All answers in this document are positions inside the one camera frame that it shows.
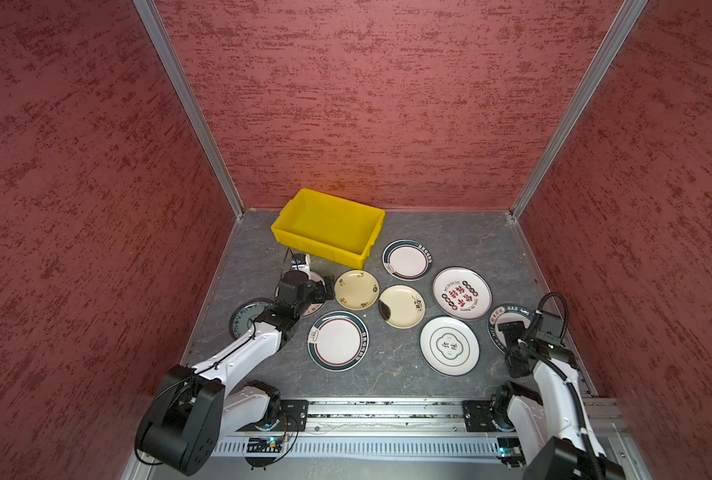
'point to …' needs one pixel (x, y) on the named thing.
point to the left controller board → (264, 445)
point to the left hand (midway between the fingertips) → (320, 282)
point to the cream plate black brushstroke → (401, 306)
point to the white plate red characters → (462, 292)
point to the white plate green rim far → (406, 259)
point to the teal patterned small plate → (245, 310)
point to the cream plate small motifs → (357, 290)
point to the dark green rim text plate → (508, 312)
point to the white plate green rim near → (338, 339)
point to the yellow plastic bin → (332, 227)
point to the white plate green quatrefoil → (450, 346)
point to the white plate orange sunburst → (313, 307)
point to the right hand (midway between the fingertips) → (497, 344)
